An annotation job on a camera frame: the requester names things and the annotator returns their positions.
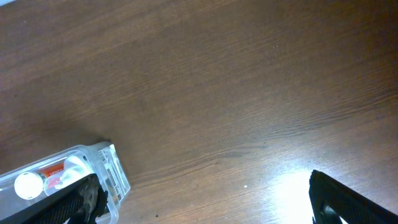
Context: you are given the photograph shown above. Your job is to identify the clear plastic container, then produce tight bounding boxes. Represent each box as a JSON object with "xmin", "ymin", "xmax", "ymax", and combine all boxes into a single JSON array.
[{"xmin": 1, "ymin": 141, "xmax": 131, "ymax": 224}]

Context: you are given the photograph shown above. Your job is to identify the white spray bottle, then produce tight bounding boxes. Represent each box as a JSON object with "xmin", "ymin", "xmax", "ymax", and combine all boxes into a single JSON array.
[{"xmin": 44, "ymin": 155, "xmax": 93, "ymax": 196}]

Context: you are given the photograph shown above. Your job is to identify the orange tube white cap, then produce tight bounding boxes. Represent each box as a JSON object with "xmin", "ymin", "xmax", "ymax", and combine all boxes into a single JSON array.
[{"xmin": 14, "ymin": 163, "xmax": 64, "ymax": 200}]

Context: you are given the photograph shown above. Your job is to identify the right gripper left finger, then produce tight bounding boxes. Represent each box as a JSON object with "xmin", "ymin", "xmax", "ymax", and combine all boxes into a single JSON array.
[{"xmin": 1, "ymin": 174, "xmax": 108, "ymax": 224}]

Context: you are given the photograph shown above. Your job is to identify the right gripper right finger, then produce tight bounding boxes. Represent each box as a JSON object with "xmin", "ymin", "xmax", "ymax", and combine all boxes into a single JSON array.
[{"xmin": 309, "ymin": 170, "xmax": 397, "ymax": 224}]

